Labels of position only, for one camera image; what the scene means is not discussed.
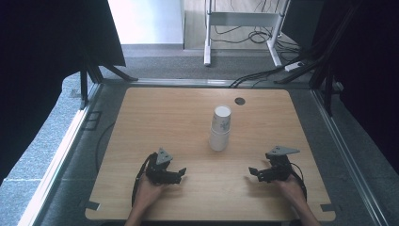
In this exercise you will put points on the person's right hand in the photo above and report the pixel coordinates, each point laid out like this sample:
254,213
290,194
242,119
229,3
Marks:
293,191

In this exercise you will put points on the black metal stand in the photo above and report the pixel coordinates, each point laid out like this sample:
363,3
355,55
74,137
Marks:
327,91

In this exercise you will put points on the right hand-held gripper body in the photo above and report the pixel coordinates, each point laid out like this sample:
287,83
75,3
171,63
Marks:
277,171

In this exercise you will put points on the black tape floor square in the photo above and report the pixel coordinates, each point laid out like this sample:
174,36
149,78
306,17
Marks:
85,124

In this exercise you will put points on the person's left hand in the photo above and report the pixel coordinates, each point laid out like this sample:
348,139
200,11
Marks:
146,191

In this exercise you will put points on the white power strip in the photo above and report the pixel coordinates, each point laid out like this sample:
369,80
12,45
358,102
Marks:
294,66

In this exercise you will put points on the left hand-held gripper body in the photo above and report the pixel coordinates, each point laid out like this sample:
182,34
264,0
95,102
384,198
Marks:
160,174

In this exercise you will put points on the aluminium floor rail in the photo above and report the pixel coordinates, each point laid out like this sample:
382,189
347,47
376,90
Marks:
59,157
348,150

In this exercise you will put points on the black curtain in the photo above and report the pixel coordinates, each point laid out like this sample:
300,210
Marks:
370,62
47,62

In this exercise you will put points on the white metal desk frame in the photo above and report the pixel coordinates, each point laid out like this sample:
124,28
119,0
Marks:
238,19

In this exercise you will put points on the black round table grommet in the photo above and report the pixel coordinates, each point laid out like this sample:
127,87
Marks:
240,101

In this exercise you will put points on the black tripod stand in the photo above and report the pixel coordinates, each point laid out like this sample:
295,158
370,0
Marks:
84,84

